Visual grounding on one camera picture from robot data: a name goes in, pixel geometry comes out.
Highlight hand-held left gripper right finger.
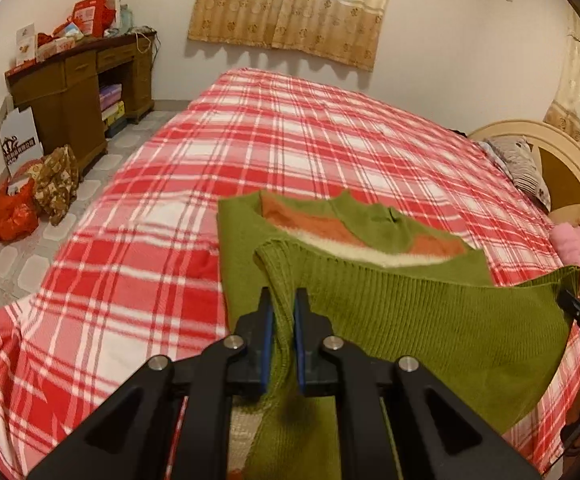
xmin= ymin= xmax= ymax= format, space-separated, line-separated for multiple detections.
xmin=294 ymin=287 xmax=543 ymax=480

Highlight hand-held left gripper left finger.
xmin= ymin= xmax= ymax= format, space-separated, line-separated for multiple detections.
xmin=27 ymin=287 xmax=276 ymax=480

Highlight green orange striped knit sweater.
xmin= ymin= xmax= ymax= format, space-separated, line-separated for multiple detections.
xmin=216 ymin=189 xmax=580 ymax=480

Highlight cream wooden headboard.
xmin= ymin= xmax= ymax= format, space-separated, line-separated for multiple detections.
xmin=467 ymin=120 xmax=580 ymax=211

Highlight grey patterned pillow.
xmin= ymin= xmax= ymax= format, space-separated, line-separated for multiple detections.
xmin=480 ymin=136 xmax=553 ymax=211

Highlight bed with red plaid sheet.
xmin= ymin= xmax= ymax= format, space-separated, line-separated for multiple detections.
xmin=0 ymin=67 xmax=580 ymax=480

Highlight brown patterned cloth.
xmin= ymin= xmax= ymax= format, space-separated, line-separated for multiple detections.
xmin=32 ymin=145 xmax=81 ymax=226

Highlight stack of flat boxes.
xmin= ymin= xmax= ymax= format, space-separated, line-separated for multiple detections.
xmin=99 ymin=82 xmax=127 ymax=126

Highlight red plastic bag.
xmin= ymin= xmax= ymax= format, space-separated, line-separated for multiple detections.
xmin=0 ymin=177 xmax=40 ymax=241

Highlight brown wooden desk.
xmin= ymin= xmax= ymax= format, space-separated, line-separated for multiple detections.
xmin=4 ymin=30 xmax=158 ymax=173

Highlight white printed paper bag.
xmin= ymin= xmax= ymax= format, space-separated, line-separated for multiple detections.
xmin=0 ymin=106 xmax=45 ymax=168

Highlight beige floral window curtain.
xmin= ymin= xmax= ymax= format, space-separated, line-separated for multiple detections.
xmin=187 ymin=0 xmax=401 ymax=72

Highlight red gift bags on desk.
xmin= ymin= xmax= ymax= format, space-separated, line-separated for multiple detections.
xmin=72 ymin=0 xmax=121 ymax=38

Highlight white upright box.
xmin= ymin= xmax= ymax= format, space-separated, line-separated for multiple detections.
xmin=16 ymin=24 xmax=38 ymax=67

